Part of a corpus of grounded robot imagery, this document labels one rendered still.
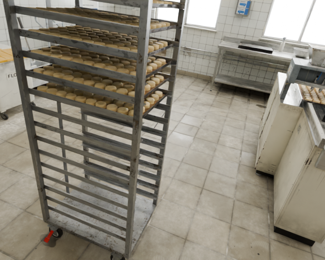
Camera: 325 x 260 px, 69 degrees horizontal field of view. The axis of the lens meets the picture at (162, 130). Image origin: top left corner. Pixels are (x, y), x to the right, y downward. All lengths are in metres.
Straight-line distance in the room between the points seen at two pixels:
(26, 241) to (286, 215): 1.85
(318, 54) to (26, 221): 2.57
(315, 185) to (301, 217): 0.30
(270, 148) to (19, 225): 2.22
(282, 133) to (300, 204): 0.74
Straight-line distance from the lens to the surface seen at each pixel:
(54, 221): 1.84
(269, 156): 2.60
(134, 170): 1.14
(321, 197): 1.98
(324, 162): 1.79
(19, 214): 2.16
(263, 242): 2.14
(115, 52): 0.99
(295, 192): 1.95
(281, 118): 2.42
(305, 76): 2.40
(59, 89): 1.35
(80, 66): 1.10
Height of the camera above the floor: 1.53
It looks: 29 degrees down
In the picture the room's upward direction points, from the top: 8 degrees clockwise
